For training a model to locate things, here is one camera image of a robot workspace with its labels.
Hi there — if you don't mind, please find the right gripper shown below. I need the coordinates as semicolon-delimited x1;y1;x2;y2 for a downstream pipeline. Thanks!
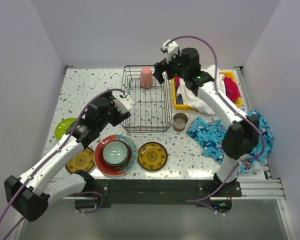
152;51;188;85

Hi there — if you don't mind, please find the pink cup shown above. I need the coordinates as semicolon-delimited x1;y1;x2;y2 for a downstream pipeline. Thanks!
140;67;153;89

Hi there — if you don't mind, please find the wire dish rack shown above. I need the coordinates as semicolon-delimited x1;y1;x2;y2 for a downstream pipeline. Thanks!
121;65;172;133

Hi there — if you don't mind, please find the metal cup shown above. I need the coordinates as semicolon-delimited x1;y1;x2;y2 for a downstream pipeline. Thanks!
172;112;188;132

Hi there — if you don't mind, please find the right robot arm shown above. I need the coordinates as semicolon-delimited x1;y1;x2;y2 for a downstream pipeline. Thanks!
153;43;259;197

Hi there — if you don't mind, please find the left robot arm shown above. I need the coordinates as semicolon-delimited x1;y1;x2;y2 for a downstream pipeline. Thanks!
4;89;135;222

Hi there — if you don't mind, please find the light blue bowl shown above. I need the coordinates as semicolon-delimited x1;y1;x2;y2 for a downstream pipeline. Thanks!
102;140;129;166

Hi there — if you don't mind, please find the yellow plastic bin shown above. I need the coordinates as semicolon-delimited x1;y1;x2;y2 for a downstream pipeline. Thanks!
172;71;243;110

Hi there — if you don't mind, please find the red and blue plate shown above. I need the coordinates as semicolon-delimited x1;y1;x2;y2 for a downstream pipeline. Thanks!
94;134;138;177

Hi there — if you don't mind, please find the white towel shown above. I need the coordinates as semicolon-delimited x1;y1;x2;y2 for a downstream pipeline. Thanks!
177;69;226;115

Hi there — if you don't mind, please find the right yellow patterned plate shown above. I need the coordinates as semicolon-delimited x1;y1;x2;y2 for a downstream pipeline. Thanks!
137;141;168;172

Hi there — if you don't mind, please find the yellow patterned plate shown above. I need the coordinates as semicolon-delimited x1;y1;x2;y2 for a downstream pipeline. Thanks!
65;147;94;174
137;141;168;172

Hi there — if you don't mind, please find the red bowl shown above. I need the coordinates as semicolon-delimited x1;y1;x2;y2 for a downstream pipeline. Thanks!
97;140;131;172

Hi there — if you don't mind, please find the left yellow patterned plate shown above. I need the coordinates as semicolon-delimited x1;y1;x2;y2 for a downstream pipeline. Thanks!
65;147;94;174

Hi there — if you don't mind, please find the red cloth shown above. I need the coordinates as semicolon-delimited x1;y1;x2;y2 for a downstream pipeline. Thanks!
223;77;241;103

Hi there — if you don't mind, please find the blue patterned cloth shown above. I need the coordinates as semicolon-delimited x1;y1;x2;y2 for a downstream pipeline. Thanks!
187;109;274;174

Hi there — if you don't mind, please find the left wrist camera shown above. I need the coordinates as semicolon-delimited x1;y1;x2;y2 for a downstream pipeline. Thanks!
113;93;136;114

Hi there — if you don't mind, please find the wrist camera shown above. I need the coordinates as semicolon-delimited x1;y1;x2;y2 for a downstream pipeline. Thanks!
113;93;136;114
160;39;180;63

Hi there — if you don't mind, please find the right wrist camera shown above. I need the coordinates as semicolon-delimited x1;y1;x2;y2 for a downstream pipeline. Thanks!
160;39;180;63

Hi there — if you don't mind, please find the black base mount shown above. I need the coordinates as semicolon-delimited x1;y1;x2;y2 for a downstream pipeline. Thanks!
71;179;242;211

